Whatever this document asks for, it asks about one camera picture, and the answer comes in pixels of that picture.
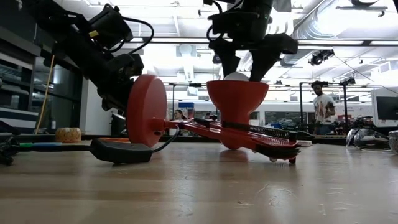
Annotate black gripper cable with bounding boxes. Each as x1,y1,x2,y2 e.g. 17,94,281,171
203,0,225,42
122,16,155,55

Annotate white framed monitor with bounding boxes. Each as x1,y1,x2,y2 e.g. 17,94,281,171
371,88,398,128

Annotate speckled grey ceramic bowl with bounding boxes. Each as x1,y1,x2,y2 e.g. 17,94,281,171
388,130,398,155

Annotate clear safety glasses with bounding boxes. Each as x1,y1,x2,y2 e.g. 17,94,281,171
345,128,389,151

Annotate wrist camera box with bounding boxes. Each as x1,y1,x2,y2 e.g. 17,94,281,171
88,3,134,50
206,11,241,35

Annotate black metal stand frame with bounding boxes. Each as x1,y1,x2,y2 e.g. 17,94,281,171
299,81,349,133

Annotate yellow hanging cable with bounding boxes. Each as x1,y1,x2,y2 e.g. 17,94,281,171
35,54,57,135

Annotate dark shelving unit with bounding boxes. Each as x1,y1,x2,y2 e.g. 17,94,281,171
0,0,85,135

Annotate black cord with coloured bands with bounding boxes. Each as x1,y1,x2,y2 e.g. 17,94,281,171
17,142,94,153

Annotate thin black lamp cable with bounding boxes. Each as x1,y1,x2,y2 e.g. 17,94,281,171
151,125,181,154

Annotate white round lightbulb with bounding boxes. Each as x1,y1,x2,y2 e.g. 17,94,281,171
223,72,250,82

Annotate silver air duct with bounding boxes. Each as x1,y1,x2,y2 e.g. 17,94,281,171
279,0,352,68

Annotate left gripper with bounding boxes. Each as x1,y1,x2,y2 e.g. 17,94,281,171
60,34,146,112

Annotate yellow patterned bowl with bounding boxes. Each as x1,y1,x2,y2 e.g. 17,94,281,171
55,127,82,143

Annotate person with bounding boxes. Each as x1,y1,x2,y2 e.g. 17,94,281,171
173,109,188,122
310,80,337,136

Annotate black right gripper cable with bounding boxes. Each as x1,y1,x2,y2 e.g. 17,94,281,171
203,0,225,42

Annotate navy white striped box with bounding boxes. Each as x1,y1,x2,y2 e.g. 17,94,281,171
0,107,40,134

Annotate long ceiling light strip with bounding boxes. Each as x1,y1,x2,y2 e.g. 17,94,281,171
129,36,398,47

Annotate black overhead camera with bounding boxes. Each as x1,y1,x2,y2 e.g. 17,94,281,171
308,49,336,67

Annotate red desk lamp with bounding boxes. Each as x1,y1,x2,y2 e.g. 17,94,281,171
126,73,302,164

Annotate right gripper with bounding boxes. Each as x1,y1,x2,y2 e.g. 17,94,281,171
208,12,299,82

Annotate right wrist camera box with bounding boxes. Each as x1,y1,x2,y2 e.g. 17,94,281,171
206,11,241,35

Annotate black flat paddle tool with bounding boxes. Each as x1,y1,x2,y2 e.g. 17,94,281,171
90,138,154,165

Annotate black aluminium table rail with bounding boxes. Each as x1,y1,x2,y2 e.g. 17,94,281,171
0,133,349,146

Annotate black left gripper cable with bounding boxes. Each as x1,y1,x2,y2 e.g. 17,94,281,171
122,16,155,55

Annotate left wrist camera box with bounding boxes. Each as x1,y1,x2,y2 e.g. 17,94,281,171
88,3,134,50

